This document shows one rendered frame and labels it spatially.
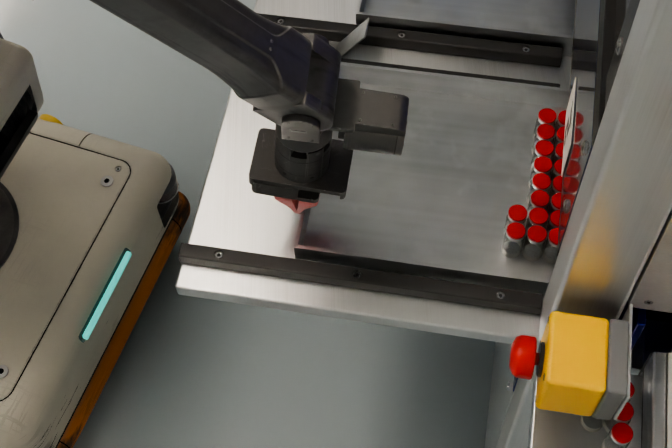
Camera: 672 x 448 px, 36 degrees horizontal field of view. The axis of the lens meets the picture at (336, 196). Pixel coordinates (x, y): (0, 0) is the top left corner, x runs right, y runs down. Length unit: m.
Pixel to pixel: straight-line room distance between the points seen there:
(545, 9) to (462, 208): 0.32
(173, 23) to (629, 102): 0.33
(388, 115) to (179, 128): 1.43
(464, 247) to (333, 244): 0.15
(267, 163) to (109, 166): 0.95
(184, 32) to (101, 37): 1.77
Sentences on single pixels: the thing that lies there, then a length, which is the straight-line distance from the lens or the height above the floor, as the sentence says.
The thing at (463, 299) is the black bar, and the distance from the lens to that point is 1.12.
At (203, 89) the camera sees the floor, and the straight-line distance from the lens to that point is 2.41.
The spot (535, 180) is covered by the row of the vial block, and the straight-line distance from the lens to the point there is 1.16.
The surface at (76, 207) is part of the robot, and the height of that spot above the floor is 0.28.
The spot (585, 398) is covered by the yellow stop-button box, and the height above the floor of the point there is 1.01.
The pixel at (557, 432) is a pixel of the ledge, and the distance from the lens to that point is 1.09.
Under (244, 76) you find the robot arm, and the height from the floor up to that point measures 1.22.
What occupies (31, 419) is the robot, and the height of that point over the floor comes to 0.26.
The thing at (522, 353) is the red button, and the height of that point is 1.01.
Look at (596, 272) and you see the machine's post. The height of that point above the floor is 1.08.
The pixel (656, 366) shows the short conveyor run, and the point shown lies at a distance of 1.07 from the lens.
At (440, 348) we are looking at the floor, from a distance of 2.06.
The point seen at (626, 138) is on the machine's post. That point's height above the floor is 1.28.
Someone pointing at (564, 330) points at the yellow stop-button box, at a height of 1.03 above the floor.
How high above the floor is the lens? 1.90
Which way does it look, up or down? 59 degrees down
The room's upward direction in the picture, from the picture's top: 4 degrees counter-clockwise
